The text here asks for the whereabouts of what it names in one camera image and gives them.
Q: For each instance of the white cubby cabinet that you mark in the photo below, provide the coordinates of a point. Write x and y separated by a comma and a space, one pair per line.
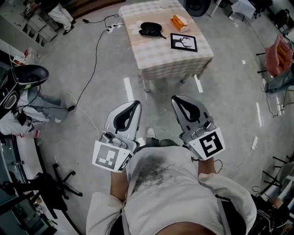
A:
43, 32

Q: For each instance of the person's right forearm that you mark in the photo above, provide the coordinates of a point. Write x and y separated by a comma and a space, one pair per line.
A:
206, 167

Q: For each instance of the person's left forearm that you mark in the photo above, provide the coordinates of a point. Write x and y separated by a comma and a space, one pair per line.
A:
118, 186

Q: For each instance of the person's left shoe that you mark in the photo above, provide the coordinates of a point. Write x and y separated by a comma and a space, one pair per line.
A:
150, 133

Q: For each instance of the white power strip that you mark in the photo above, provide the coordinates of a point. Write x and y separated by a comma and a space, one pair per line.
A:
111, 27
254, 143

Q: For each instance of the orange tissue packet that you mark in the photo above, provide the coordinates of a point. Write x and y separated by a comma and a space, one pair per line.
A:
178, 21

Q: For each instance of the person's dark trousers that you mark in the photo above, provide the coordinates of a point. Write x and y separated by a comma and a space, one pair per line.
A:
166, 142

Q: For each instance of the curved glass desk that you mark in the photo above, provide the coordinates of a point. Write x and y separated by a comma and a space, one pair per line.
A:
13, 160

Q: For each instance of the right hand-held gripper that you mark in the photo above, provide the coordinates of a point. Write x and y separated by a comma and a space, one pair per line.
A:
211, 143

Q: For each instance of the black office chair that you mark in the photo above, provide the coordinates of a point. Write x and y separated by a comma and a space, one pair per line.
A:
62, 183

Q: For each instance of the black-framed antler picture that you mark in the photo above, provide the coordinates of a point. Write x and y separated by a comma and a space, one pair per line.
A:
183, 42

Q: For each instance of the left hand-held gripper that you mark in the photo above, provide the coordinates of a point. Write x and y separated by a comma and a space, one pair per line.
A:
105, 156

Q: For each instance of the white vase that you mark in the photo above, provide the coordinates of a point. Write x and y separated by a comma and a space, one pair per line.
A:
165, 3

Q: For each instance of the black glasses case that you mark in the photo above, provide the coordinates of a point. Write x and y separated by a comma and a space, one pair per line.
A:
151, 25

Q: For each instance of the person's white shirt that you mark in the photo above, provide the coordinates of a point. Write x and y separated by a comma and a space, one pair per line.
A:
172, 195

